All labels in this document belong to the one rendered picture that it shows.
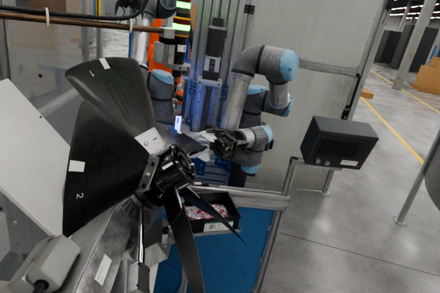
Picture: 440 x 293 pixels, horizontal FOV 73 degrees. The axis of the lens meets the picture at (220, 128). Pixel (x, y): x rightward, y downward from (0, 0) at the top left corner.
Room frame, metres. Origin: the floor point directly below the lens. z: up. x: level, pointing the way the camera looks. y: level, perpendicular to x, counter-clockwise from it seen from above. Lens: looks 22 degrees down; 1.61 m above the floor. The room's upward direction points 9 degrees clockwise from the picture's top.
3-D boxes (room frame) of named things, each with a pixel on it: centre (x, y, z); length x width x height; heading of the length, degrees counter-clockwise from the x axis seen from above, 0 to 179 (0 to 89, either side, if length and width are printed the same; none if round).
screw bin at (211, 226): (1.00, -0.01, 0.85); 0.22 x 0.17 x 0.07; 111
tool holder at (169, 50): (0.78, 0.15, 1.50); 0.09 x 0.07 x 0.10; 131
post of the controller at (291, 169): (1.20, -0.35, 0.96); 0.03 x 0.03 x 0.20; 6
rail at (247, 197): (1.15, 0.08, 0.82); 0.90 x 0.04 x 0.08; 96
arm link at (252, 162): (1.08, -0.13, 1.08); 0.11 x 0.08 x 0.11; 73
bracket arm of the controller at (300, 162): (1.21, -0.45, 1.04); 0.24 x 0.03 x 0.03; 96
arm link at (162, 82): (1.53, 0.35, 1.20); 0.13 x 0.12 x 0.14; 98
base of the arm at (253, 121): (1.55, -0.15, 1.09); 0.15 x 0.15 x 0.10
